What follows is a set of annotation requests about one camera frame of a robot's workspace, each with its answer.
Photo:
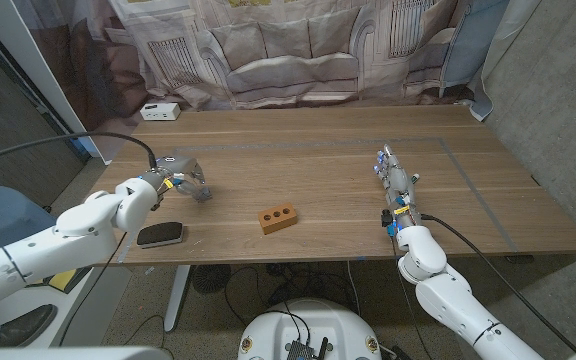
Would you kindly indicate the white power strip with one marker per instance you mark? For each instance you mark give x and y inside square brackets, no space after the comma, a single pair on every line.
[160,111]

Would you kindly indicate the yellow and black floor pad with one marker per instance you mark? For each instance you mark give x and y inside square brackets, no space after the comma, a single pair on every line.
[60,280]

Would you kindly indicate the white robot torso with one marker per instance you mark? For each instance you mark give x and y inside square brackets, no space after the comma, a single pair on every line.
[318,320]

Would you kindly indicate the brown three-hole wooden block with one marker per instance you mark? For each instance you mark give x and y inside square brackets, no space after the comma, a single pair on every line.
[278,220]

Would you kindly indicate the white floor platform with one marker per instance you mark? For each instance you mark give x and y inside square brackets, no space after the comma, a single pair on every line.
[103,300]

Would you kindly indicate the black module with antenna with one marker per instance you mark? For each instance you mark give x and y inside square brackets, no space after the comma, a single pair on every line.
[298,350]

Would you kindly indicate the person's leg with dark shoe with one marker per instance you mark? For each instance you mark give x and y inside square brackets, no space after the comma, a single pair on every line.
[23,327]

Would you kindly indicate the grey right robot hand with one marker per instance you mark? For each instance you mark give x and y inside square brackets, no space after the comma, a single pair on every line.
[399,182]

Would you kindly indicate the white table leg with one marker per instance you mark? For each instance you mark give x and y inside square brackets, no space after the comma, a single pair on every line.
[177,295]

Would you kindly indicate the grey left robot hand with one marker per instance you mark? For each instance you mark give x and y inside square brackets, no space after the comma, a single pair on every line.
[180,172]

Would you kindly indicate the round black floor fan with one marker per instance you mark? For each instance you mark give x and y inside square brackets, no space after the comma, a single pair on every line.
[210,278]

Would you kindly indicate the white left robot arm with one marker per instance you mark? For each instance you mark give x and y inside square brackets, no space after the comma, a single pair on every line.
[68,245]

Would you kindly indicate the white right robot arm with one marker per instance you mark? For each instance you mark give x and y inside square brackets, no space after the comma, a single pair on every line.
[448,295]

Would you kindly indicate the blue chair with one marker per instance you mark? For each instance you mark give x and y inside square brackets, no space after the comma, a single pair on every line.
[3,220]

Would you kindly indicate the black felt board eraser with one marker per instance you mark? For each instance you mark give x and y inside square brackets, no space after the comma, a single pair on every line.
[160,234]

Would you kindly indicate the white partition panel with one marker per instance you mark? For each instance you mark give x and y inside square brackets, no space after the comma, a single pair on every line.
[33,65]

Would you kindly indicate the grey paper clamp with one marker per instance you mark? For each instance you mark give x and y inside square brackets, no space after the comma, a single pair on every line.
[205,196]

